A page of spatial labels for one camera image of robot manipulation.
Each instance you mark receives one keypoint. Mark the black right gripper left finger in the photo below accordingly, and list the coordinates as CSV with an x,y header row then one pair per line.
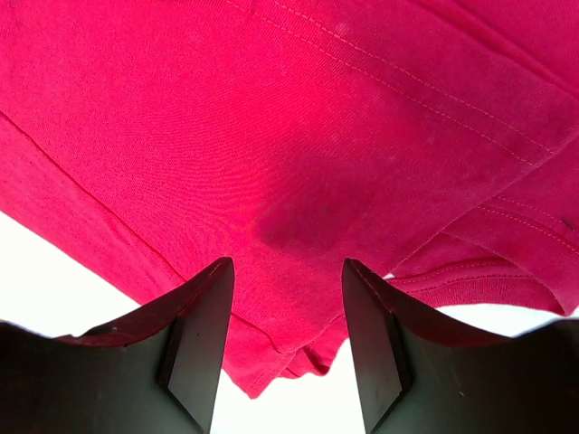
x,y
153,370

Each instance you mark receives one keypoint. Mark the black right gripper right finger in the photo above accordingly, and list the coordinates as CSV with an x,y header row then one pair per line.
x,y
420,371

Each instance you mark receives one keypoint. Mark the crimson red t shirt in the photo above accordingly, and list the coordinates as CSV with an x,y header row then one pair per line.
x,y
435,141

